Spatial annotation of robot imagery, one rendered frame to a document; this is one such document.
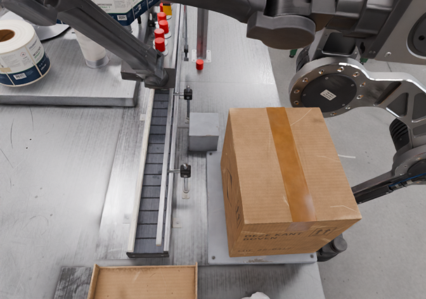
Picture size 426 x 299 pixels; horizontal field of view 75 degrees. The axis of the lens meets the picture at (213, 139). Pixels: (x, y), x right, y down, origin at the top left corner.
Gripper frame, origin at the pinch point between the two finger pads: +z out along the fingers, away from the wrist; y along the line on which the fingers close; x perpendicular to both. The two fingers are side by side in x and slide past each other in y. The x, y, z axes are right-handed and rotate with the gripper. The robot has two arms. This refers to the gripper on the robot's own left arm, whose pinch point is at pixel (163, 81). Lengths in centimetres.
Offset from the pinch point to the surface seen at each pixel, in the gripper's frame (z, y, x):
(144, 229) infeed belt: -29, 2, 43
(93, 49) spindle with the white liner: 6.2, 26.5, -12.3
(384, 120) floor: 113, -165, 12
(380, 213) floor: 63, -130, 72
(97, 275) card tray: -32, 13, 54
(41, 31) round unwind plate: 26, 55, -24
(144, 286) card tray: -34, 1, 56
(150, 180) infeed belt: -19.1, 1.5, 31.9
